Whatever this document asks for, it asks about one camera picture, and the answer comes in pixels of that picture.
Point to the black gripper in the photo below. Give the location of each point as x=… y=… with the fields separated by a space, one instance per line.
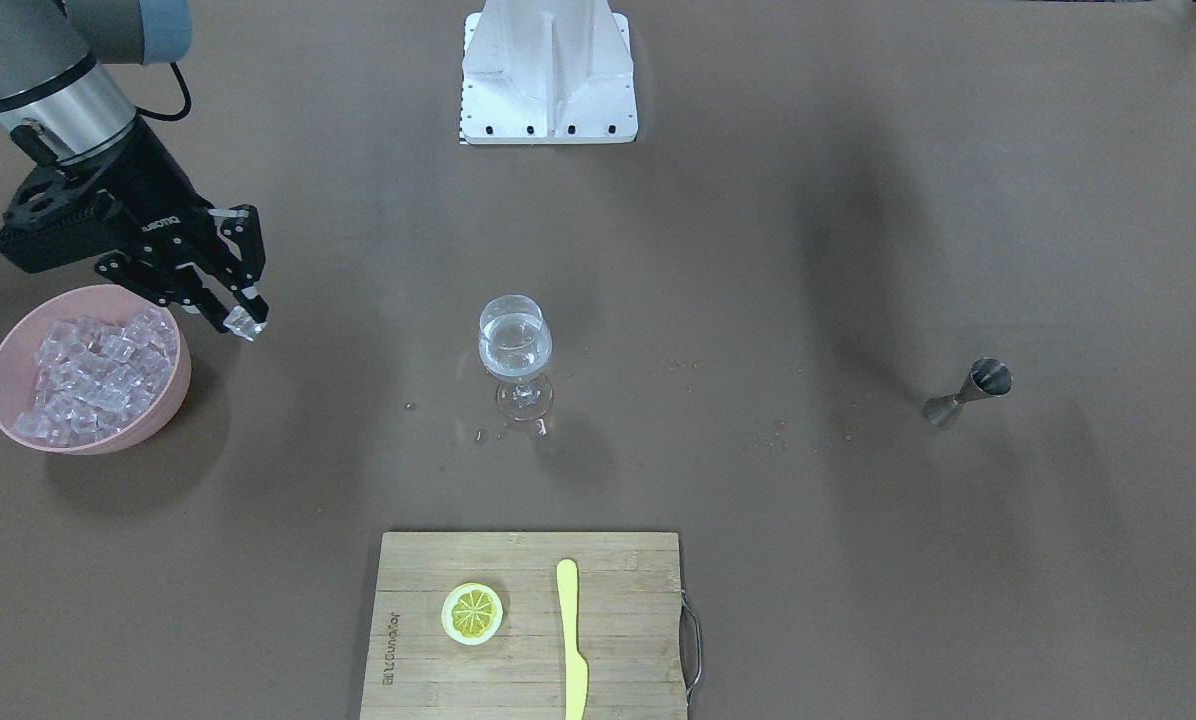
x=154 y=192

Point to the clear ice cube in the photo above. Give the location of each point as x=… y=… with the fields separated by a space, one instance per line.
x=240 y=322

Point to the steel double jigger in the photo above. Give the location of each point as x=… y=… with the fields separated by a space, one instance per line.
x=986 y=378

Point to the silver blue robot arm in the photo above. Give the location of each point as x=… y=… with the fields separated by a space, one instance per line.
x=81 y=83

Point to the pile of clear ice cubes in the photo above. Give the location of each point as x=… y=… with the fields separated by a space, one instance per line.
x=94 y=379

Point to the clear wine glass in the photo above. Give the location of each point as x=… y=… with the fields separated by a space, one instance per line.
x=515 y=345

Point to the pink bowl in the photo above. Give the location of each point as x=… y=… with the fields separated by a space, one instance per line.
x=103 y=302

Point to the yellow lemon slice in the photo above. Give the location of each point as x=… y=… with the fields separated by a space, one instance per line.
x=471 y=614

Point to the bamboo cutting board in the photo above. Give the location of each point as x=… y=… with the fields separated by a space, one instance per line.
x=630 y=608

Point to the yellow plastic knife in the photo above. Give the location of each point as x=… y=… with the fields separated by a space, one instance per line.
x=575 y=667

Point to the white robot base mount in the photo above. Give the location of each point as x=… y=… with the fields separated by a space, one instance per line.
x=547 y=73

